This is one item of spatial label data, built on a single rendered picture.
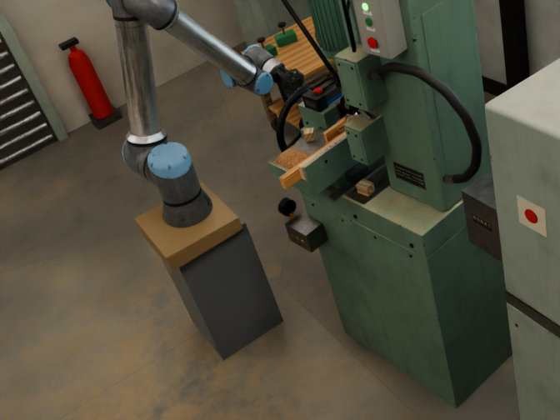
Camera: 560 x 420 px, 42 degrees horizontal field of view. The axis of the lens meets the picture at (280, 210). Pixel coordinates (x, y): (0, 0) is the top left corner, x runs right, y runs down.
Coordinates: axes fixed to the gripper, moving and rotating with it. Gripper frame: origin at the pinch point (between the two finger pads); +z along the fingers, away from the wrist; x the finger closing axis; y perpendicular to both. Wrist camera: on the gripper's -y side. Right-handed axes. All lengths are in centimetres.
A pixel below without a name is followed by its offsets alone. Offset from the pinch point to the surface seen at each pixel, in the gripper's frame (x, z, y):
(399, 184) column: -23, 63, 28
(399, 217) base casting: -31, 71, 28
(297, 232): -42, 38, -5
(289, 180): -46, 40, 29
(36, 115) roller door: -43, -221, -143
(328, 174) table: -35, 45, 26
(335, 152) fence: -30, 43, 31
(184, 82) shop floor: 55, -191, -157
